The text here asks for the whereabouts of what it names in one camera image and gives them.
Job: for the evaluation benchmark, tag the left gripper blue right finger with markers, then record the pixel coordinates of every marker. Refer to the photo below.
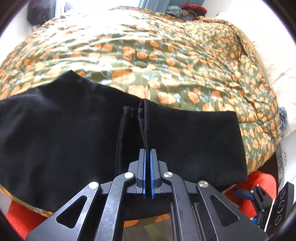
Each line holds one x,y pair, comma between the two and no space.
198,210

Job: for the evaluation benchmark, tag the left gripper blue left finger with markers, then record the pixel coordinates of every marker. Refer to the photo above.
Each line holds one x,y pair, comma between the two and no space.
96,212

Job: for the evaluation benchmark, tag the black pants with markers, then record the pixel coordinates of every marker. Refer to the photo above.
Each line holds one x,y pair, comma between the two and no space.
57,138

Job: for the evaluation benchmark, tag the green orange floral comforter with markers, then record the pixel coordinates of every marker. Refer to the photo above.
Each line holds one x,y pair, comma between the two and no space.
204,65

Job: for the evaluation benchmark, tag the orange fluffy trousers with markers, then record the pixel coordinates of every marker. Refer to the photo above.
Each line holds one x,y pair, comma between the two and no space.
24,220

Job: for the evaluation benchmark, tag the pile of clothes by window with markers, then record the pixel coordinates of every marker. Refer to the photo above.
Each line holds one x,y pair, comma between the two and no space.
187,12

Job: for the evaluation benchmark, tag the blue-grey curtain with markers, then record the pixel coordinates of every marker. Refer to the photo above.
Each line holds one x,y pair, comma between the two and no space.
154,4

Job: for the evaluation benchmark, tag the black hanging bag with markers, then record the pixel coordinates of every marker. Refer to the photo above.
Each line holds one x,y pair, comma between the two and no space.
40,11

